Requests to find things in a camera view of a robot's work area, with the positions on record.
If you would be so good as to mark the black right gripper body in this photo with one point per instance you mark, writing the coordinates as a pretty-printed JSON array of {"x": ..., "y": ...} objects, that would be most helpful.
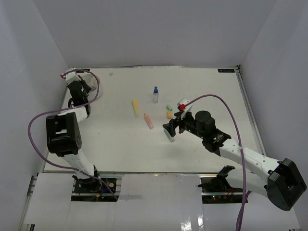
[{"x": 188, "y": 123}]

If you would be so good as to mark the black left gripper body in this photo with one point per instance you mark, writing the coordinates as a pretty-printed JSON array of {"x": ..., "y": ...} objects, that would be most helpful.
[{"x": 86, "y": 88}]

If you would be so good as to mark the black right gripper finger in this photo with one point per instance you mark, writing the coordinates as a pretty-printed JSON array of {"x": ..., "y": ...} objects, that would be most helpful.
[
  {"x": 178, "y": 123},
  {"x": 170, "y": 128}
]

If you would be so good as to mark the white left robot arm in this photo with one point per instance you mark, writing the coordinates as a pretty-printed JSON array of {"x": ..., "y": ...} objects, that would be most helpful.
[{"x": 63, "y": 134}]

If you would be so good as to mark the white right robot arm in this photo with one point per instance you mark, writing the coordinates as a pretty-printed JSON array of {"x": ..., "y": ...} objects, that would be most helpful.
[{"x": 279, "y": 181}]

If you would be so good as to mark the yellow highlighter cap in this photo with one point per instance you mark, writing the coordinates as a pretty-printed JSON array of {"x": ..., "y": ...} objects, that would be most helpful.
[{"x": 169, "y": 114}]

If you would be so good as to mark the white round divided container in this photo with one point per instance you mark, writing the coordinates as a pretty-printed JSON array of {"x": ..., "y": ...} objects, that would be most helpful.
[{"x": 96, "y": 87}]

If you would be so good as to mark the green highlighter cap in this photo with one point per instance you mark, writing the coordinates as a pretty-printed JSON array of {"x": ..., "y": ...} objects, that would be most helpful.
[{"x": 169, "y": 107}]

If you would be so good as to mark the orange pink highlighter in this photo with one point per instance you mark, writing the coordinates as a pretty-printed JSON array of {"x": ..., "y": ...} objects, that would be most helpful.
[{"x": 148, "y": 121}]

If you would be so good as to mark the clear blue spray bottle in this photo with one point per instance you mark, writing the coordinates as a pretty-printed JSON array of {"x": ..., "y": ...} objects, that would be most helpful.
[{"x": 155, "y": 95}]

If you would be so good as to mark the yellow highlighter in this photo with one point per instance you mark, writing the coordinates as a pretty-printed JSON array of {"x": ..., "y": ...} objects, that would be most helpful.
[{"x": 135, "y": 108}]

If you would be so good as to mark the right table label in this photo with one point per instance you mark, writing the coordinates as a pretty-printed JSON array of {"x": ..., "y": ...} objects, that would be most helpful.
[{"x": 226, "y": 70}]

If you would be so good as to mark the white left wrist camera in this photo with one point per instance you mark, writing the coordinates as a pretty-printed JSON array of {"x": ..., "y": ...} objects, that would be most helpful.
[{"x": 70, "y": 76}]

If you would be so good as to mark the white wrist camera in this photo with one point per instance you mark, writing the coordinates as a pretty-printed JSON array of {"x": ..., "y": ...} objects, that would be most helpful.
[
  {"x": 184, "y": 105},
  {"x": 70, "y": 76}
]

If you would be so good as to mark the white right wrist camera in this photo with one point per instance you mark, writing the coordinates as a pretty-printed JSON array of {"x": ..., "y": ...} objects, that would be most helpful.
[{"x": 184, "y": 105}]

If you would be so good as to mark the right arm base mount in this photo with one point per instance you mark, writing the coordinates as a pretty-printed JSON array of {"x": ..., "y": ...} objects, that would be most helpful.
[{"x": 216, "y": 189}]

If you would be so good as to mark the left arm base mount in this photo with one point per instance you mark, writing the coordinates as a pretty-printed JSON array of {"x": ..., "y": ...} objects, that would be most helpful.
[{"x": 91, "y": 190}]

